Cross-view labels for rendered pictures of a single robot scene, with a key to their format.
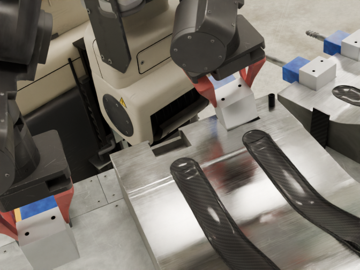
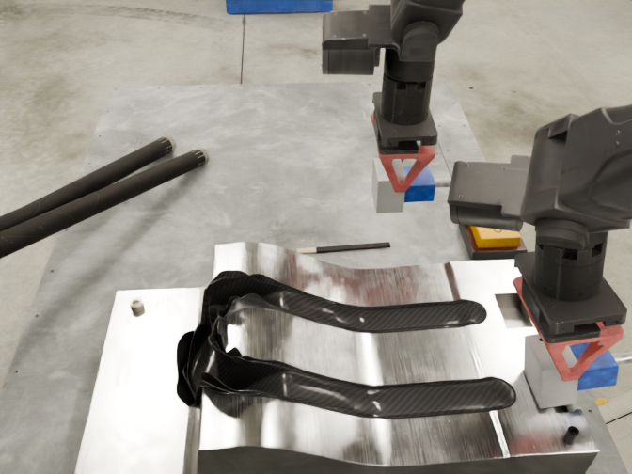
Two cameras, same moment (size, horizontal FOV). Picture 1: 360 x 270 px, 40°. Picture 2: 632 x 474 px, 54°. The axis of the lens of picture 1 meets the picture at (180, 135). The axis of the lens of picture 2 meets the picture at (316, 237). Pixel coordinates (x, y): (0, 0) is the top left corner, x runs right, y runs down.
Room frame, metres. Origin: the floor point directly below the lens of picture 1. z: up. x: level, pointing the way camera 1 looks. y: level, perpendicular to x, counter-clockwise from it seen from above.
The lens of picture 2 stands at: (0.39, -0.49, 1.43)
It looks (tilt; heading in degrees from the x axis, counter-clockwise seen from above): 43 degrees down; 100
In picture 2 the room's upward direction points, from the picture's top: 1 degrees clockwise
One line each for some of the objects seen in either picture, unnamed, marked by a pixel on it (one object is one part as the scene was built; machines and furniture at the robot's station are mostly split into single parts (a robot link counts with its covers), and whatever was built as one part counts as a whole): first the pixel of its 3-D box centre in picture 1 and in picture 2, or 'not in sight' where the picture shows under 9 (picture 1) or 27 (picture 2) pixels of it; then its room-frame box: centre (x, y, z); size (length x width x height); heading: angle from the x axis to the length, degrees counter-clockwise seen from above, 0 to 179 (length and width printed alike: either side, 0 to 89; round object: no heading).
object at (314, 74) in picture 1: (294, 69); not in sight; (0.70, -0.22, 0.86); 0.13 x 0.05 x 0.05; 32
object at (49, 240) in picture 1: (41, 210); (424, 183); (0.41, 0.18, 0.93); 0.13 x 0.05 x 0.05; 14
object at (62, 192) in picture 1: (41, 195); (402, 155); (0.38, 0.15, 0.99); 0.07 x 0.07 x 0.09; 13
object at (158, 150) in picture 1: (171, 152); (515, 320); (0.53, 0.02, 0.87); 0.05 x 0.05 x 0.04; 15
